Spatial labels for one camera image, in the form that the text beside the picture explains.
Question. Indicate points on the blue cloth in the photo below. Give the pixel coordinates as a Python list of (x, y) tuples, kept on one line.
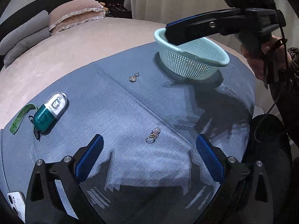
[(116, 109)]

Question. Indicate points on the person's right hand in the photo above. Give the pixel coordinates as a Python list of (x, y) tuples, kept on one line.
[(257, 66)]

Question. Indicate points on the small stuffed toy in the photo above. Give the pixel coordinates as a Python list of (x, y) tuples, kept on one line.
[(102, 6)]

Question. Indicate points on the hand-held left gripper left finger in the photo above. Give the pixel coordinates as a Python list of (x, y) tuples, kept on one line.
[(90, 158)]

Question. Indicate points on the butterfly case smartphone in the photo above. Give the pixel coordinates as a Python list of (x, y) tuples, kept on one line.
[(16, 203)]

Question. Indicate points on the beige curtain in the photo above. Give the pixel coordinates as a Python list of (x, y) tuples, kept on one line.
[(163, 0)]

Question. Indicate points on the green white capsule case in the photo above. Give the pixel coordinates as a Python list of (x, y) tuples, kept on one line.
[(46, 114)]

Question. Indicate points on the small silver charm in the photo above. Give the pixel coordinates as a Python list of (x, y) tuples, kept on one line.
[(134, 77)]

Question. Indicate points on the dark nightstand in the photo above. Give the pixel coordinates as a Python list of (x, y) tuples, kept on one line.
[(119, 10)]

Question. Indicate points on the person's right forearm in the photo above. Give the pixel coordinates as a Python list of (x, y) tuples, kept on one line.
[(293, 74)]

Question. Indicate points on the mint green plastic basket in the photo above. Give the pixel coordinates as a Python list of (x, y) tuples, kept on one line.
[(198, 60)]

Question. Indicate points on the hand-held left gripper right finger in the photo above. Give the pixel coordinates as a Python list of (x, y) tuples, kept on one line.
[(210, 158)]

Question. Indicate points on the grey pillow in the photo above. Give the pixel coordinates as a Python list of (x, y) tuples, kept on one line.
[(25, 49), (23, 31)]

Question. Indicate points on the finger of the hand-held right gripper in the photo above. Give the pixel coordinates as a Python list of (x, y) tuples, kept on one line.
[(186, 20), (198, 31)]

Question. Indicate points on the pink bedspread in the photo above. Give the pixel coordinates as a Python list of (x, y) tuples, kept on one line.
[(58, 58)]

